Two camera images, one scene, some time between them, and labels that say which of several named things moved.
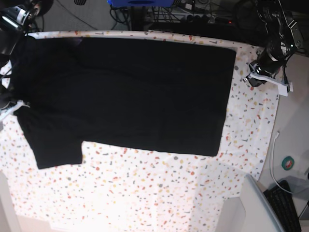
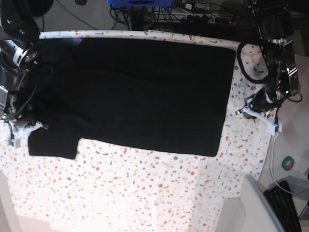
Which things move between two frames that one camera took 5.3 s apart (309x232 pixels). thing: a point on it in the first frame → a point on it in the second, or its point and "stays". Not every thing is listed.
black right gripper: [256, 67] → [260, 100]
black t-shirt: [148, 93] stays
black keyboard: [283, 205] stays
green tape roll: [287, 163] stays
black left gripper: [7, 100] → [23, 118]
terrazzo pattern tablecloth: [119, 188] stays
